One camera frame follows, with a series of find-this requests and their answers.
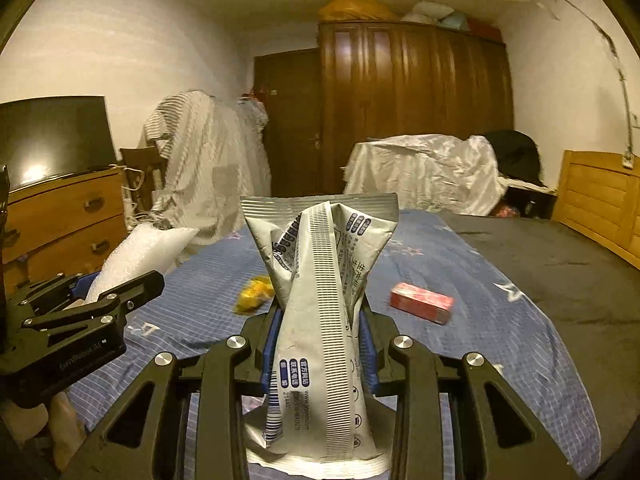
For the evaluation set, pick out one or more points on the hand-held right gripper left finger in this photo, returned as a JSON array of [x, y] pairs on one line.
[[269, 340]]

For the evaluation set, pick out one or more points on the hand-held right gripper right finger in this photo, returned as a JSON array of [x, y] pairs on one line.
[[365, 340]]

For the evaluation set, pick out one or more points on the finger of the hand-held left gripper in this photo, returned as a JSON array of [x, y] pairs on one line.
[[130, 295], [82, 285]]

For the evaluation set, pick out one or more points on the white bubble wrap bag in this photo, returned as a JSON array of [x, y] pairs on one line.
[[145, 250]]

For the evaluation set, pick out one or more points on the silver printed packet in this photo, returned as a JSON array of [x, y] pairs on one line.
[[320, 310]]

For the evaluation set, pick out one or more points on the person's left hand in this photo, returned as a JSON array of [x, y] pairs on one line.
[[67, 415]]

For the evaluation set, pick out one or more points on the yellow snack wrapper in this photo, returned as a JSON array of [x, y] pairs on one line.
[[252, 292]]

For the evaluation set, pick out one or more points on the pink red carton box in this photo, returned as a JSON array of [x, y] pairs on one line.
[[422, 302]]

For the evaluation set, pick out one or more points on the wooden dresser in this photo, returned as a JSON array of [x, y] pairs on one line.
[[60, 220]]

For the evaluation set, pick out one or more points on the wooden chair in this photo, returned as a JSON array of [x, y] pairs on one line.
[[135, 157]]

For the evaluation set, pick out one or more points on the black flat screen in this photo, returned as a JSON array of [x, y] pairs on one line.
[[50, 140]]

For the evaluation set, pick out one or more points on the grey striped cloth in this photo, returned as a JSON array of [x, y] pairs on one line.
[[200, 160]]

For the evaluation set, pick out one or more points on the silver cloth cover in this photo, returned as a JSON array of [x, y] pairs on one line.
[[425, 170]]

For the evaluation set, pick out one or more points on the pink bag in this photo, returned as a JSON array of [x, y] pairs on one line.
[[505, 210]]

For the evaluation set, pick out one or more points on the dark wooden door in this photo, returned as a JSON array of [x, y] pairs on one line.
[[290, 125]]

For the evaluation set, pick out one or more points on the red hanger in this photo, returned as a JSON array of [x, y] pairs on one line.
[[252, 96]]

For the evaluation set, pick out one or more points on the black clothing pile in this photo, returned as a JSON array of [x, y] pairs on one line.
[[515, 155]]

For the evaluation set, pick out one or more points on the dark wooden wardrobe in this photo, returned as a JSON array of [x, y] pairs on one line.
[[415, 100]]

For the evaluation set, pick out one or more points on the wooden headboard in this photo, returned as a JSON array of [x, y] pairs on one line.
[[600, 195]]

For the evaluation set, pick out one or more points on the light blue pillow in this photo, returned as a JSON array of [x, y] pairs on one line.
[[456, 21]]

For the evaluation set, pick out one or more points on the red storage box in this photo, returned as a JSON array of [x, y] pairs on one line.
[[485, 30]]

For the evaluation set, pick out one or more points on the orange bag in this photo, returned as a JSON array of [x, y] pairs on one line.
[[355, 6]]

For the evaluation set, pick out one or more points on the white pillow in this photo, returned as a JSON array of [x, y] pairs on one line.
[[425, 11]]

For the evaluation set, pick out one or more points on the white wall socket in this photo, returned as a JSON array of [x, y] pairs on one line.
[[635, 120]]

